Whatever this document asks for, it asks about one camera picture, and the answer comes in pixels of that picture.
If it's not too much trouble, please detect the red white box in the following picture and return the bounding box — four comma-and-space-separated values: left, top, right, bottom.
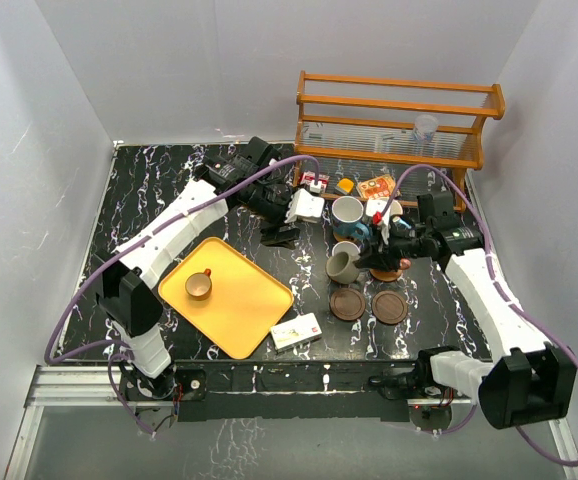
299, 171, 330, 195

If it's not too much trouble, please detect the grey green cup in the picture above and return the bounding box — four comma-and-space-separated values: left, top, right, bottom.
325, 252, 360, 285

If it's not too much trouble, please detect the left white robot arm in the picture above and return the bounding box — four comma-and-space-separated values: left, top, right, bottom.
93, 137, 293, 399

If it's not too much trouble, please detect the small orange cup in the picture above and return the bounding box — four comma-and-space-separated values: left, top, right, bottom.
185, 269, 213, 301

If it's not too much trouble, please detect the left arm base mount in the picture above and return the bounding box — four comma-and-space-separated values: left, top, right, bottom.
107, 353, 207, 441

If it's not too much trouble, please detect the yellow tray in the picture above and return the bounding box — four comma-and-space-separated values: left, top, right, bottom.
158, 237, 293, 360

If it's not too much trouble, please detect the brown white cup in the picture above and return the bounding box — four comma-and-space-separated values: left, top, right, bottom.
391, 258, 412, 271

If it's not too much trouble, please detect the light wooden coaster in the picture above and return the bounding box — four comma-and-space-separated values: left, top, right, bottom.
369, 269, 403, 283

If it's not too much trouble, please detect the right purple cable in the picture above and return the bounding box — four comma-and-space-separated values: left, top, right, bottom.
381, 163, 578, 469

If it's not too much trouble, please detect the orange wooden shelf rack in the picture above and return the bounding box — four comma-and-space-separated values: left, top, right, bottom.
294, 72, 506, 188

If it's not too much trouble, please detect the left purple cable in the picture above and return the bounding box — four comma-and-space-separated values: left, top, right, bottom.
43, 154, 320, 441

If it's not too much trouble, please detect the dark wooden coaster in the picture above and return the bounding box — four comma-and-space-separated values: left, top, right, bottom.
372, 290, 408, 325
329, 288, 366, 321

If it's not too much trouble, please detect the white yellow box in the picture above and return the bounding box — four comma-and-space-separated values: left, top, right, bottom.
270, 313, 322, 352

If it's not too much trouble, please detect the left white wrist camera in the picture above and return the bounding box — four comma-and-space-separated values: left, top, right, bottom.
284, 183, 325, 224

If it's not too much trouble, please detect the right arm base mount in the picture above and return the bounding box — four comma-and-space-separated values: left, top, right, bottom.
368, 346, 477, 439

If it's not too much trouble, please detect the clear plastic cup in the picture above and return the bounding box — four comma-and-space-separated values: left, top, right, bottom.
412, 114, 439, 144

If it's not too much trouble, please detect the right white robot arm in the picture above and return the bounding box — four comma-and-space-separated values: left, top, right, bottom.
354, 192, 577, 429

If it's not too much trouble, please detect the yellow grey sponge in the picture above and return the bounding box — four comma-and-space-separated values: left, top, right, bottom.
335, 178, 355, 196

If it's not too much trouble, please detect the orange snack packet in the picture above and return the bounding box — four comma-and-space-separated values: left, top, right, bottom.
357, 175, 396, 200

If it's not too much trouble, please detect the grey cup white inside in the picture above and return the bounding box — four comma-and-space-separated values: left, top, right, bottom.
331, 196, 370, 242

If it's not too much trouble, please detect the purple cable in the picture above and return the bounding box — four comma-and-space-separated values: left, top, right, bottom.
381, 163, 578, 469
43, 154, 320, 441

